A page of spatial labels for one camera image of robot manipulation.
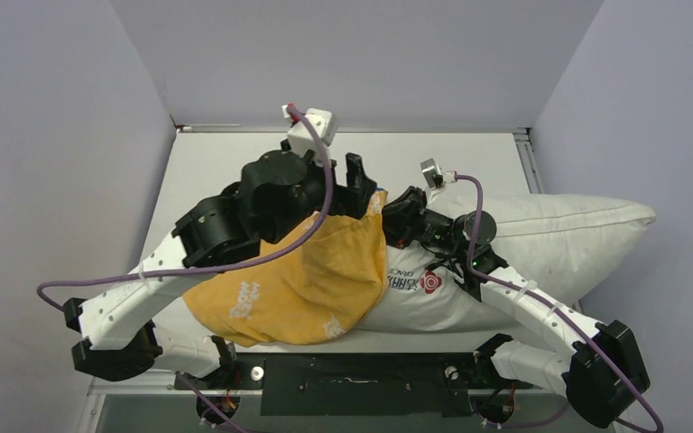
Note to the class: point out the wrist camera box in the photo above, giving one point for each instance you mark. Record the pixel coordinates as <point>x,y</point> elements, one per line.
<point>299,138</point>
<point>436,179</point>

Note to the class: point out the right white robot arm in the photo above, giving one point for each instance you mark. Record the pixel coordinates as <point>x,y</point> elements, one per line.
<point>513,270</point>

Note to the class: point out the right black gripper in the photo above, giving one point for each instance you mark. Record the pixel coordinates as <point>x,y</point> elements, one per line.
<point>403,217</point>

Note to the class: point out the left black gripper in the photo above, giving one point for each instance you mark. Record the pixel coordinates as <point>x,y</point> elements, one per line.
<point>350,199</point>

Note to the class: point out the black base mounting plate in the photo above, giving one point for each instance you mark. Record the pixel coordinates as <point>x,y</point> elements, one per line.
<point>354,384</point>

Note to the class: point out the yellow and blue pillowcase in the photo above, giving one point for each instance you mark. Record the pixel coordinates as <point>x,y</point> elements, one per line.
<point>314,294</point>

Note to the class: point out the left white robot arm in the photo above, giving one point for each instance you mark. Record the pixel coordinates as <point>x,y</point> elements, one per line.
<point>119,336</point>

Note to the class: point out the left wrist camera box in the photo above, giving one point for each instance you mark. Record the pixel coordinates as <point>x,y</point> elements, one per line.
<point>299,138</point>

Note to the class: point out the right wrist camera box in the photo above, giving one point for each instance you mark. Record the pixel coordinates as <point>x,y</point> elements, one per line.
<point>436,179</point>

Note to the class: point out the white pillow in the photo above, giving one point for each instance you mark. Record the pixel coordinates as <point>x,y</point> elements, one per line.
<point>568,244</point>

